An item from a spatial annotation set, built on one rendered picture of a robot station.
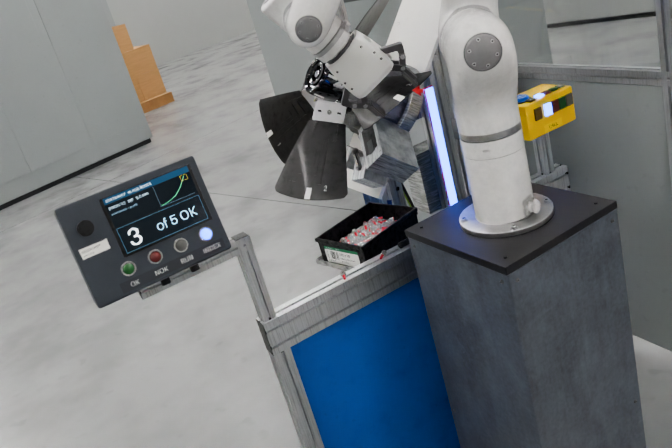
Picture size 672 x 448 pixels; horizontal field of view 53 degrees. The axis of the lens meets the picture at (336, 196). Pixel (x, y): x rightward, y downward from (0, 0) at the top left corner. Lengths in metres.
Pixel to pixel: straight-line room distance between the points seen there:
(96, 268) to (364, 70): 0.61
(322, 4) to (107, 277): 0.60
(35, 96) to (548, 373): 6.44
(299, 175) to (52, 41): 5.77
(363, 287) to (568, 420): 0.50
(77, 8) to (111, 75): 0.74
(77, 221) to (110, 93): 6.42
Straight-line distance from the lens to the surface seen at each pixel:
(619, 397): 1.62
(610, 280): 1.46
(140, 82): 10.07
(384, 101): 1.65
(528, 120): 1.68
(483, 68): 1.19
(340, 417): 1.65
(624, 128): 2.17
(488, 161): 1.30
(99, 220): 1.24
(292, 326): 1.46
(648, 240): 2.30
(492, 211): 1.35
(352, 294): 1.51
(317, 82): 1.88
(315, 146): 1.85
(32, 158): 7.30
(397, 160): 1.80
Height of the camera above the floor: 1.55
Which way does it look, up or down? 20 degrees down
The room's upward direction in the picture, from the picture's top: 16 degrees counter-clockwise
